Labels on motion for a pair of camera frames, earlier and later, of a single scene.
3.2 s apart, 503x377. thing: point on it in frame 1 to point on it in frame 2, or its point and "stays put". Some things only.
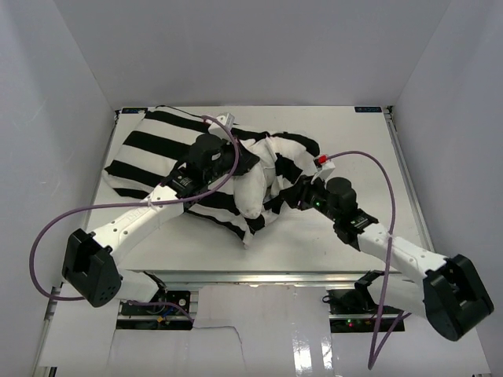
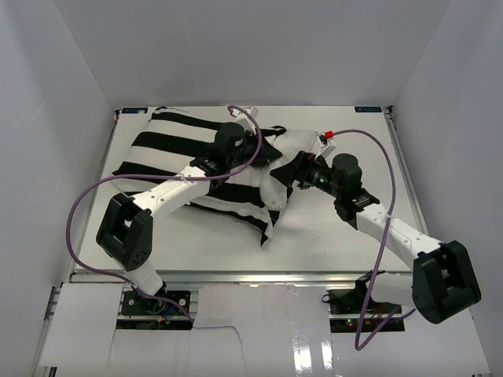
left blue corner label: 134,110 stays put
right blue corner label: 368,109 stays put
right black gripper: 301,192 to 303,164
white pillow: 258,184 to 274,190
